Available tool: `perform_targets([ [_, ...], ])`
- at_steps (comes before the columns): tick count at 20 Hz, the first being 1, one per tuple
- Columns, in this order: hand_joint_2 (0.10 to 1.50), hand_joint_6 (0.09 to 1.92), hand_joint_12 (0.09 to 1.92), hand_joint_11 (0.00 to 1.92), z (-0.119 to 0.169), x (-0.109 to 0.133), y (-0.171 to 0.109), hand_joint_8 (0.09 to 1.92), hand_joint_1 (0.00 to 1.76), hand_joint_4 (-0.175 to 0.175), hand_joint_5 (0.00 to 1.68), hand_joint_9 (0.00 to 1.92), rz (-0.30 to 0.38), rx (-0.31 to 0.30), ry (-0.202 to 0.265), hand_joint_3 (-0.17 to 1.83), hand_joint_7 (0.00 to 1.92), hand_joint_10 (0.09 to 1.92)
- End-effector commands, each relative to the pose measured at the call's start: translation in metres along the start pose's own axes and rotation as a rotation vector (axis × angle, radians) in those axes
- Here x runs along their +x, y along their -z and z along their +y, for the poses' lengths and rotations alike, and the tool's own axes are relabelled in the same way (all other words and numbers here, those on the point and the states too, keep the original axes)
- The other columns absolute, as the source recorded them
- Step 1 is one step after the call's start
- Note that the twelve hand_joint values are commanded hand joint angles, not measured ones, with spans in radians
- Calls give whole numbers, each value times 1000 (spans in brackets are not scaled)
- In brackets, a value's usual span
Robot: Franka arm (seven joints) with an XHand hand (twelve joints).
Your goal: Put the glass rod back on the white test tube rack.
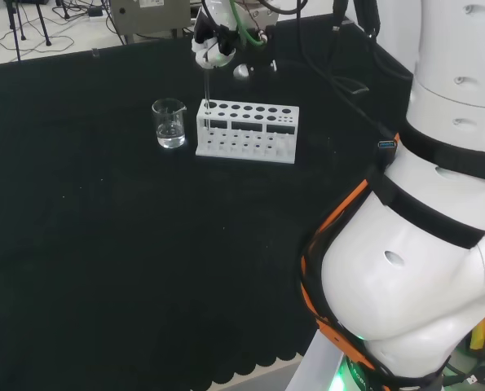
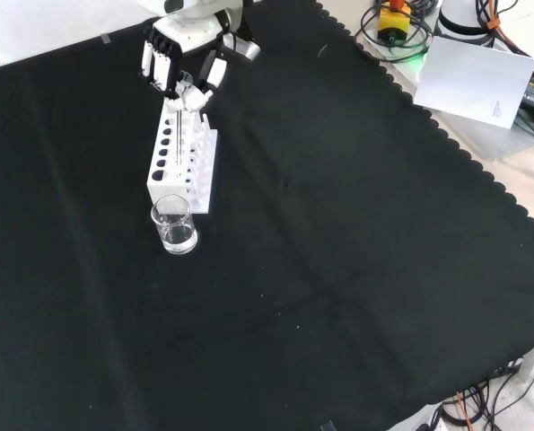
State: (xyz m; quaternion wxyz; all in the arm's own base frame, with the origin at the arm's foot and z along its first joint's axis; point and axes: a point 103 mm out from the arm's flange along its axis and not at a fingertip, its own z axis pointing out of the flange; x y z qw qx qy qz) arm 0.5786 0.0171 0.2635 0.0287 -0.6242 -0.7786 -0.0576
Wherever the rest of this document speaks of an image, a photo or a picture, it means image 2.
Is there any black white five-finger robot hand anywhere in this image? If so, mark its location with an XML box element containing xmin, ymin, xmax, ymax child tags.
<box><xmin>139</xmin><ymin>8</ymin><xmax>262</xmax><ymax>113</ymax></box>

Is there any clear glass rod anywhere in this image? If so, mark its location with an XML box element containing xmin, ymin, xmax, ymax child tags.
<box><xmin>171</xmin><ymin>108</ymin><xmax>182</xmax><ymax>167</ymax></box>

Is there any white test tube rack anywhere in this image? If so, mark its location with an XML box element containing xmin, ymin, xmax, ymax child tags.
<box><xmin>145</xmin><ymin>99</ymin><xmax>220</xmax><ymax>214</ymax></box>

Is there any clear glass beaker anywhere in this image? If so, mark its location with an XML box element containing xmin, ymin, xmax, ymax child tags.
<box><xmin>150</xmin><ymin>194</ymin><xmax>199</xmax><ymax>256</ymax></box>

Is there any yellow stop button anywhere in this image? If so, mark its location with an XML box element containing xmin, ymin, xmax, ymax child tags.
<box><xmin>378</xmin><ymin>0</ymin><xmax>414</xmax><ymax>45</ymax></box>

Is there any black bench cloth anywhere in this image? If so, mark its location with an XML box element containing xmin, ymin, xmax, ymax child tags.
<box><xmin>0</xmin><ymin>0</ymin><xmax>534</xmax><ymax>431</ymax></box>

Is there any pale board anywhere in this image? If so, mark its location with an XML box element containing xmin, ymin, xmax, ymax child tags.
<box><xmin>413</xmin><ymin>35</ymin><xmax>534</xmax><ymax>131</ymax></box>

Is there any black cable coil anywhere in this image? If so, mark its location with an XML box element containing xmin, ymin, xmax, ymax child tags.
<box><xmin>355</xmin><ymin>0</ymin><xmax>434</xmax><ymax>63</ymax></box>

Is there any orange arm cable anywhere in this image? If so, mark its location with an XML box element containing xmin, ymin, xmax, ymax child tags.
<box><xmin>472</xmin><ymin>0</ymin><xmax>527</xmax><ymax>56</ymax></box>

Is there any orange floor cable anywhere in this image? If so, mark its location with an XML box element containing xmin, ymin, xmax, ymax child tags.
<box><xmin>455</xmin><ymin>390</ymin><xmax>479</xmax><ymax>431</ymax></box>

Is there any black floor cable bundle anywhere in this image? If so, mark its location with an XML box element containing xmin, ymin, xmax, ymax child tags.
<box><xmin>427</xmin><ymin>374</ymin><xmax>534</xmax><ymax>431</ymax></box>

